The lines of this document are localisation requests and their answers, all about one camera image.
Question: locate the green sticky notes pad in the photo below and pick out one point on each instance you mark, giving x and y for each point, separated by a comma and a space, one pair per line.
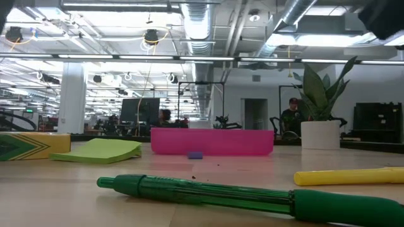
98, 151

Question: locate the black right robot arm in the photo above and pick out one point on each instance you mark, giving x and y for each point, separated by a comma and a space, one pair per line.
385, 17

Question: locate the yellow green crayon box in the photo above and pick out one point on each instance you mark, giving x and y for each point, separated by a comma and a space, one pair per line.
34, 145

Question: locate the white building column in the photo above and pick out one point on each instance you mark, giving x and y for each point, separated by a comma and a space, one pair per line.
72, 101

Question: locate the white plant pot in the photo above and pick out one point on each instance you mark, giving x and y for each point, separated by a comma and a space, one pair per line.
320, 135

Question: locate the silver ventilation duct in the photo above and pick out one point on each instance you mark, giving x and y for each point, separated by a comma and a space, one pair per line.
293, 14

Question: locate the black computer monitor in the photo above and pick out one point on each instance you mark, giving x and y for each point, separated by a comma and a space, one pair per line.
140, 110

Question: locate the black storage cabinet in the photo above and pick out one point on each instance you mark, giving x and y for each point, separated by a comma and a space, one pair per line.
377, 121

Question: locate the corrugated silver air duct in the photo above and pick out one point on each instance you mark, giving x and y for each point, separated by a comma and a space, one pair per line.
199, 25

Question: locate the pink plastic pencil case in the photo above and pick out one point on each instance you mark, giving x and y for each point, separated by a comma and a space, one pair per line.
211, 142

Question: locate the person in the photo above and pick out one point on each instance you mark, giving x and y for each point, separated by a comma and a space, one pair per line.
289, 117
164, 116

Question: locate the green ballpoint pen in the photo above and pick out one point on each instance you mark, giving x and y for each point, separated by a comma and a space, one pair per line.
331, 208

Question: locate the purple eraser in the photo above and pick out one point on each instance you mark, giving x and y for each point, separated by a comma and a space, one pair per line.
195, 155

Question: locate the yellow highlighter marker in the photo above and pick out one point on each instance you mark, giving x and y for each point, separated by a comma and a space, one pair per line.
347, 176

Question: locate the background black robot arm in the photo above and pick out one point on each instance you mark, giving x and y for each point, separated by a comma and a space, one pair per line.
227, 123

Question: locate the green snake plant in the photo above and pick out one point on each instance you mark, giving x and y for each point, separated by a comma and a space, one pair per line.
312, 91

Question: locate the black ceiling lamp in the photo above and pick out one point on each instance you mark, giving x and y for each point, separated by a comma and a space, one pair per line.
151, 37

